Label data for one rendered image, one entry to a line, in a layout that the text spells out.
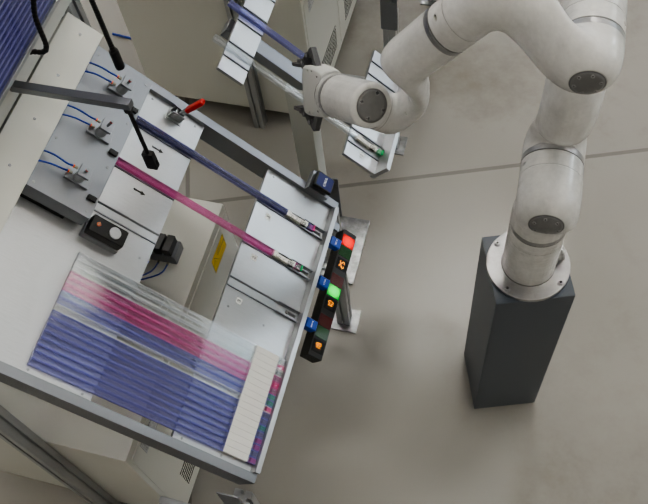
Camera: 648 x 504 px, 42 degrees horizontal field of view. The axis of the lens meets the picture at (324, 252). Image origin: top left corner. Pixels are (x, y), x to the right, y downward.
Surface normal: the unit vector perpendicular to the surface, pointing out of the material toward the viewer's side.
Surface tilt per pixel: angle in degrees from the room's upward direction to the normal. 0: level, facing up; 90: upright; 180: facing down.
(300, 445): 0
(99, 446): 0
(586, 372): 0
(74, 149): 43
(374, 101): 56
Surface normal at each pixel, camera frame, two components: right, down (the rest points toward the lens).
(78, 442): -0.08, -0.50
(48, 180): 0.59, -0.25
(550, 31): -0.62, 0.24
